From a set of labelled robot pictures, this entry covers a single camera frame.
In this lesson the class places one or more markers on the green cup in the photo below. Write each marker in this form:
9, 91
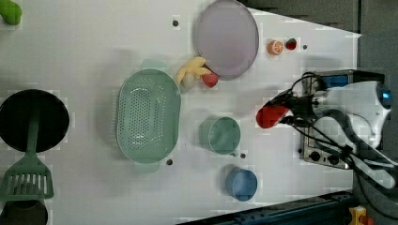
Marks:
221, 135

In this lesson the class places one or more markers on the silver toaster oven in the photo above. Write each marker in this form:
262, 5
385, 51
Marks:
365, 99

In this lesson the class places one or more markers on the yellow banana toy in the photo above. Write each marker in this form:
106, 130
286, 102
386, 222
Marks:
195, 66

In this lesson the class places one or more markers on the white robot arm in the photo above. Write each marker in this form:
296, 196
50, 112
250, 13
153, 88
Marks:
346, 122

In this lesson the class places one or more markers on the purple round plate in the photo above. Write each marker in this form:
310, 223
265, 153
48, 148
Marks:
226, 35

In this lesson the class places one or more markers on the beige round ball toy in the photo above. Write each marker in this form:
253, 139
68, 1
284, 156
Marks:
188, 81

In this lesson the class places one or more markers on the small red strawberry toy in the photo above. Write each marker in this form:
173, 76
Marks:
291, 44

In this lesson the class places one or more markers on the black frying pan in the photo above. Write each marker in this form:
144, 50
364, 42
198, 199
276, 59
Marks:
16, 112

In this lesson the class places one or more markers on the yellow red emergency button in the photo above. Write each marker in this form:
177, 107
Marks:
359, 216

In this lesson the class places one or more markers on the green slotted spatula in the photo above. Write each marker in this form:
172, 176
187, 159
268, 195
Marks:
29, 179

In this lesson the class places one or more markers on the dark round pot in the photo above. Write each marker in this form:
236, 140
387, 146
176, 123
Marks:
24, 213

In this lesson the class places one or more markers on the red ketchup bottle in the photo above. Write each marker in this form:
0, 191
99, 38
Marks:
269, 116

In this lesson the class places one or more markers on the blue cup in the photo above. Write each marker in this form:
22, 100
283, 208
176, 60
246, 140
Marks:
241, 184

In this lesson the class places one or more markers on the green vegetable toy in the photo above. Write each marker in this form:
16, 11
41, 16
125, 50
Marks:
10, 12

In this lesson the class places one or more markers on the blue metal frame rail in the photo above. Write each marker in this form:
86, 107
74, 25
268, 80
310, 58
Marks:
328, 209

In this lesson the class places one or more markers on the green oval colander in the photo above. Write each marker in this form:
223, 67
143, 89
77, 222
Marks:
147, 119

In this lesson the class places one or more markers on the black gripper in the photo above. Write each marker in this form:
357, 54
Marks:
301, 107

